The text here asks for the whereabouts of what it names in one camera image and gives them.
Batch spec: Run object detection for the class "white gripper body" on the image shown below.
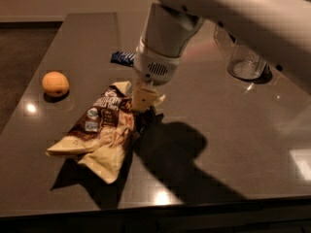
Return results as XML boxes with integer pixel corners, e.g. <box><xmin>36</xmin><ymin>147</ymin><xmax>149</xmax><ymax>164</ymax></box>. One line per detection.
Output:
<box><xmin>133</xmin><ymin>40</ymin><xmax>181</xmax><ymax>86</ymax></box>

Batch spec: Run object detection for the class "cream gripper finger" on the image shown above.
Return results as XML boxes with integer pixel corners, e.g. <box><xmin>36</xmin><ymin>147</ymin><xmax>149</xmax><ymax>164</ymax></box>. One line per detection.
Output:
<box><xmin>153</xmin><ymin>95</ymin><xmax>166</xmax><ymax>107</ymax></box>
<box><xmin>132</xmin><ymin>82</ymin><xmax>158</xmax><ymax>113</ymax></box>

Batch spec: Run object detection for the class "brown sea salt chip bag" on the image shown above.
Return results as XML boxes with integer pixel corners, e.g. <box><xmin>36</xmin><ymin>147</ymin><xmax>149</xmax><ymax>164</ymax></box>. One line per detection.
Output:
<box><xmin>47</xmin><ymin>82</ymin><xmax>139</xmax><ymax>183</ymax></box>

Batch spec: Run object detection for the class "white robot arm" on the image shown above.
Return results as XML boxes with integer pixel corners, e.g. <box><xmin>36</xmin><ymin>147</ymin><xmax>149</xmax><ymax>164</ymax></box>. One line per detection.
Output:
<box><xmin>132</xmin><ymin>0</ymin><xmax>311</xmax><ymax>112</ymax></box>

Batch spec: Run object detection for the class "blue snack bar wrapper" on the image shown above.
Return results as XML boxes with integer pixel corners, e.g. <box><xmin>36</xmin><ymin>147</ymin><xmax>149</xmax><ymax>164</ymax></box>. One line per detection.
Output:
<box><xmin>111</xmin><ymin>51</ymin><xmax>135</xmax><ymax>67</ymax></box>

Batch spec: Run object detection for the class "clear glass jar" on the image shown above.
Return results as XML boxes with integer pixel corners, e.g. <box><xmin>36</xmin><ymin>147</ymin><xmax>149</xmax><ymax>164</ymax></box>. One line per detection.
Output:
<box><xmin>214</xmin><ymin>25</ymin><xmax>271</xmax><ymax>82</ymax></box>

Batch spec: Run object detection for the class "orange fruit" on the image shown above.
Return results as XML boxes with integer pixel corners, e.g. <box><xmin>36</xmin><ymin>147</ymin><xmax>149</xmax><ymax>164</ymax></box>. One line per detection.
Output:
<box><xmin>42</xmin><ymin>72</ymin><xmax>69</xmax><ymax>97</ymax></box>

